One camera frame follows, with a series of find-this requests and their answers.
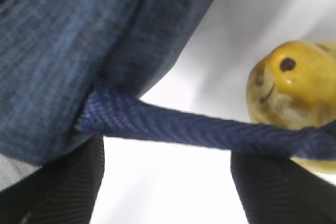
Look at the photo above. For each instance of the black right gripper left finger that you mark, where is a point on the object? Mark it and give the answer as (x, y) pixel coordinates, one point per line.
(63, 191)

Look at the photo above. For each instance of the yellow toy pear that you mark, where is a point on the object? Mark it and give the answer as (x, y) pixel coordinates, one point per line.
(293, 86)

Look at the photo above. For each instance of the dark blue insulated lunch bag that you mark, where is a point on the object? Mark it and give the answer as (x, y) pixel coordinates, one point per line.
(73, 70)

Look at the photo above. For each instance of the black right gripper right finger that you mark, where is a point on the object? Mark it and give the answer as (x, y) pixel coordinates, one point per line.
(273, 190)

